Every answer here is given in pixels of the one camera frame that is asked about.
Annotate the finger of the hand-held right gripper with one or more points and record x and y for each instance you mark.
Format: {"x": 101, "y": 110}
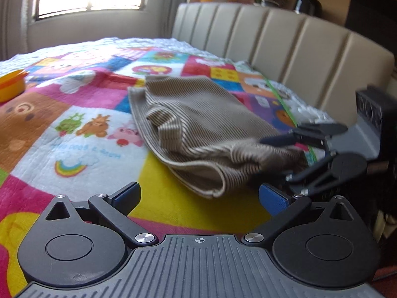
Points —
{"x": 310, "y": 136}
{"x": 313, "y": 169}

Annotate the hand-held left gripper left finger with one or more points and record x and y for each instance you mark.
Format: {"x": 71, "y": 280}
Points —
{"x": 125, "y": 197}

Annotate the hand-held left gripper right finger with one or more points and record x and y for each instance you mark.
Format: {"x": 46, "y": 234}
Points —
{"x": 274, "y": 199}

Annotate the grey-brown striped sweater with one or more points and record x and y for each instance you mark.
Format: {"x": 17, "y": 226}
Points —
{"x": 198, "y": 130}

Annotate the colourful printed blanket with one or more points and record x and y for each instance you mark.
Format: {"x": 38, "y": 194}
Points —
{"x": 77, "y": 115}

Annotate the beige padded headboard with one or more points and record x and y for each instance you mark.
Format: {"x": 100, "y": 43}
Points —
{"x": 279, "y": 43}

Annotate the dark wooden panel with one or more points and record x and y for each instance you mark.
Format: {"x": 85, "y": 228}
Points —
{"x": 372, "y": 15}

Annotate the black round appliance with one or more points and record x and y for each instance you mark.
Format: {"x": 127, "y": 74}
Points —
{"x": 308, "y": 6}

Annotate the yellow orange plastic container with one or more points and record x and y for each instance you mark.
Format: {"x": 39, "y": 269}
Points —
{"x": 12, "y": 85}

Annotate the beige curtain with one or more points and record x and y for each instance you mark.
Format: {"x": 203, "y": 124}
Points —
{"x": 14, "y": 12}

